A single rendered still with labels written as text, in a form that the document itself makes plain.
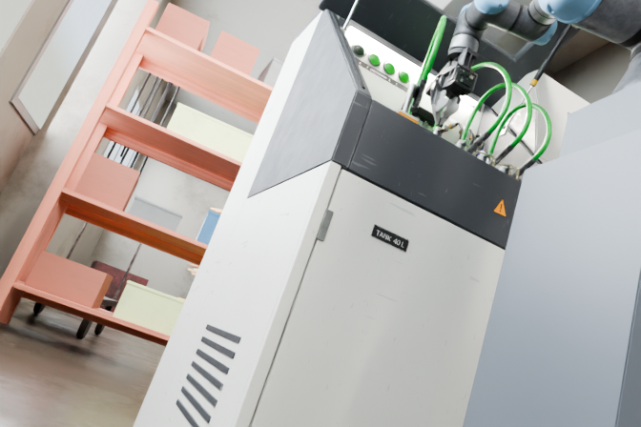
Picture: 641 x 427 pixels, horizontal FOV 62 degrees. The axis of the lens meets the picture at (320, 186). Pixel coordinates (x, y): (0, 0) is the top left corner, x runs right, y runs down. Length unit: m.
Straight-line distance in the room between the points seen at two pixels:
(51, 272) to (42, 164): 0.79
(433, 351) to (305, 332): 0.27
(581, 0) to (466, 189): 0.48
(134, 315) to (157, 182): 5.79
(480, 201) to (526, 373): 0.56
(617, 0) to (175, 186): 8.62
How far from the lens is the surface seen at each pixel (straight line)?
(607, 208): 0.69
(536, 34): 1.54
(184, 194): 9.18
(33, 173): 4.04
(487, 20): 1.52
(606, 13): 0.88
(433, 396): 1.13
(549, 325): 0.69
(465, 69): 1.48
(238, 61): 4.01
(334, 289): 1.00
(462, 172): 1.18
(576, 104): 2.03
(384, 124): 1.10
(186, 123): 3.79
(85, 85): 4.18
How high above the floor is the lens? 0.44
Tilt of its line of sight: 17 degrees up
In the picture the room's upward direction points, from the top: 20 degrees clockwise
